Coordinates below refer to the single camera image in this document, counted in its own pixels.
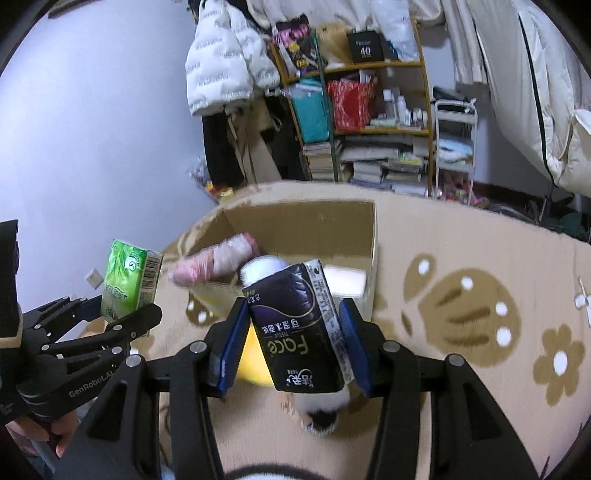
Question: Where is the green tissue pack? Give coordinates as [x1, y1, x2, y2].
[100, 239, 163, 322]

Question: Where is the pink plush roll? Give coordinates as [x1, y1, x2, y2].
[168, 232, 259, 288]

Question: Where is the yellow plush toy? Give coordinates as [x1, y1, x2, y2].
[236, 326, 274, 388]

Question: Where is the white fluffy bee plush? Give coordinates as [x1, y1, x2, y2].
[288, 386, 351, 437]

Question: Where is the black tissue pack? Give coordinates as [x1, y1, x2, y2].
[242, 259, 353, 394]

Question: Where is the doll with white hair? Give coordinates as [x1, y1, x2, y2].
[239, 255, 288, 287]

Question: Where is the left hand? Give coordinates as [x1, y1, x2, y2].
[6, 411, 78, 458]

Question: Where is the beige patterned fleece blanket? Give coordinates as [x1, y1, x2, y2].
[132, 182, 590, 479]

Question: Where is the cardboard box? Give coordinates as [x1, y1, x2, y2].
[167, 199, 378, 321]

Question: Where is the beige trench coat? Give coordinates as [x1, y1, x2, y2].
[228, 98, 281, 185]

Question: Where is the stack of books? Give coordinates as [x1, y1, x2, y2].
[303, 140, 342, 182]

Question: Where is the white puffer jacket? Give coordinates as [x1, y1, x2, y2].
[185, 1, 280, 117]

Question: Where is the teal shopping bag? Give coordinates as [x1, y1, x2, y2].
[290, 79, 329, 144]

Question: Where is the wooden bookshelf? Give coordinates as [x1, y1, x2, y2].
[271, 16, 434, 196]

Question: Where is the red shopping bag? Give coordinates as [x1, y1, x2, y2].
[328, 79, 376, 132]

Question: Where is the white utility cart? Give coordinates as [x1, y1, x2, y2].
[433, 99, 479, 205]

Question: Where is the blonde wig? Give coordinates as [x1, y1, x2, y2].
[315, 22, 353, 65]

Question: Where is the cream hanging coat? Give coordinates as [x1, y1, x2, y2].
[470, 1, 590, 197]

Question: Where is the black box marked 40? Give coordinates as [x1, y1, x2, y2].
[346, 30, 385, 63]

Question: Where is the white plastic bag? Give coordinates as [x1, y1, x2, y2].
[372, 0, 420, 62]

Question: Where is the wall power socket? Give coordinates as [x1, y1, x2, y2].
[85, 269, 104, 290]

